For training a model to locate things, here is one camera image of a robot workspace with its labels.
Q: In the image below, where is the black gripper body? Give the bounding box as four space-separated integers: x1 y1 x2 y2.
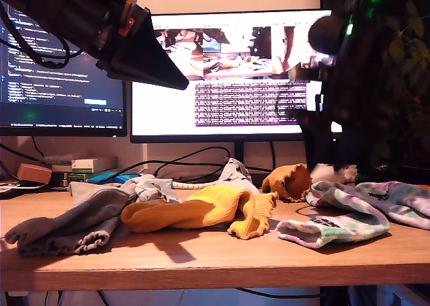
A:
50 0 148 65

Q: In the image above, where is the pastel tie-dye sock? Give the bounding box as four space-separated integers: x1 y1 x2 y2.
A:
275 180 393 250
355 180 430 231

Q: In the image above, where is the bright yellow frilled sock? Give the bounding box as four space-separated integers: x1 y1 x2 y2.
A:
120 184 280 241

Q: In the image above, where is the grey frilled-cuff sock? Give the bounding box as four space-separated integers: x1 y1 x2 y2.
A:
3 181 134 250
18 215 114 257

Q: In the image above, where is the bright white computer monitor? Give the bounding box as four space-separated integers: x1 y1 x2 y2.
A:
129 9 353 145

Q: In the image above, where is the mustard frilled sock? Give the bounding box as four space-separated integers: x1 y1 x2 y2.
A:
261 163 313 203

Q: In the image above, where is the dark code computer monitor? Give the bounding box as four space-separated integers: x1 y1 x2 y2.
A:
0 0 128 139

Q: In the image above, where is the pale toucan print sock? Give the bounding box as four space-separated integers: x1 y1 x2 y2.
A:
126 174 179 204
214 157 259 194

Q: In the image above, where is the white and green box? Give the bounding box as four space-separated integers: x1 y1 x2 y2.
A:
71 159 98 175

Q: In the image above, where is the blue flat object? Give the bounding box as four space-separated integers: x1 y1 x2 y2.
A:
86 171 142 186

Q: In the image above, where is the small green box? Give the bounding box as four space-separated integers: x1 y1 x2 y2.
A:
66 173 89 186

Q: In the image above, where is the small brown wooden box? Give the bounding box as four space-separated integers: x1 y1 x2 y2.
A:
16 163 53 186

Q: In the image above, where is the black table leg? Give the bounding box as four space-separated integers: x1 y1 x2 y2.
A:
318 285 349 306

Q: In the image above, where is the black monitor cable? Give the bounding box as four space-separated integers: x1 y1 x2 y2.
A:
268 141 277 171
0 143 44 163
32 137 46 159

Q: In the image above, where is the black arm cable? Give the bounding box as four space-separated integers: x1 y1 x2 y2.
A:
0 1 84 70

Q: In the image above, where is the arm camera box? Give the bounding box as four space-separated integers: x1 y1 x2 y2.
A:
287 63 325 85

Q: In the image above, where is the black desk cable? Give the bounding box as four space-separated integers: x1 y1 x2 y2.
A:
153 147 232 182
85 159 273 188

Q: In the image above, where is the white braided usb cable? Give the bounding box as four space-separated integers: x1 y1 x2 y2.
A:
171 180 219 190

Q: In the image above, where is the black hanging cable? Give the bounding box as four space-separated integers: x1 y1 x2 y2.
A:
234 287 322 300

